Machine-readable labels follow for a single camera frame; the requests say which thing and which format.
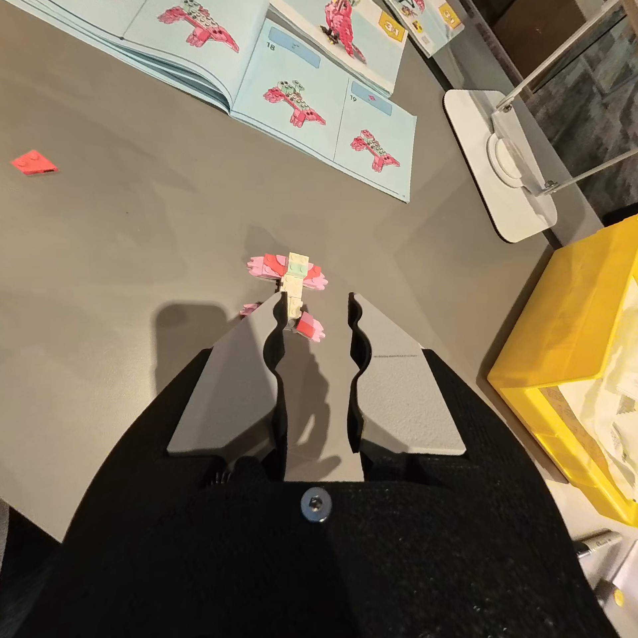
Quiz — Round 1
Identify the red wedge toy brick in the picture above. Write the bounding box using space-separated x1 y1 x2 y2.
11 150 59 176

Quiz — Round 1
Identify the open instruction booklet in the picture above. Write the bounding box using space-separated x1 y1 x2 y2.
5 0 418 204

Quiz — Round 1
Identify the thin closed instruction booklet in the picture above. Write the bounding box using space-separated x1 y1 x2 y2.
384 0 465 59

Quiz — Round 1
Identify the pile of clear plastic bags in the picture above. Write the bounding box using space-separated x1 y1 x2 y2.
563 279 638 499

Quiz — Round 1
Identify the yellow bin with plastic bags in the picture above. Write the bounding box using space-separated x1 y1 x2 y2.
486 214 638 526

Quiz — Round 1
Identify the wooden book stand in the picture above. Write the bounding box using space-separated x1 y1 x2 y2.
443 0 638 245

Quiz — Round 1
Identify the grey marker pen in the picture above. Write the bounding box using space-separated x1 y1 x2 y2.
572 530 625 561

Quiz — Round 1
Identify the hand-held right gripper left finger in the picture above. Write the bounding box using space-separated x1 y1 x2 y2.
166 291 290 481

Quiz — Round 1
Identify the grey desk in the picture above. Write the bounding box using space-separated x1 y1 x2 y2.
0 0 638 638

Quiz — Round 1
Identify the pink toy brick bird model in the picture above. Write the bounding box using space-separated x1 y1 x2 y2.
239 252 330 342

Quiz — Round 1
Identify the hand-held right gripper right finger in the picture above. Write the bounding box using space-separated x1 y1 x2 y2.
348 292 468 481

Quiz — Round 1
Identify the closed parrot instruction booklet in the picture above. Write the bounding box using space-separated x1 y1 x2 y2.
269 0 409 99

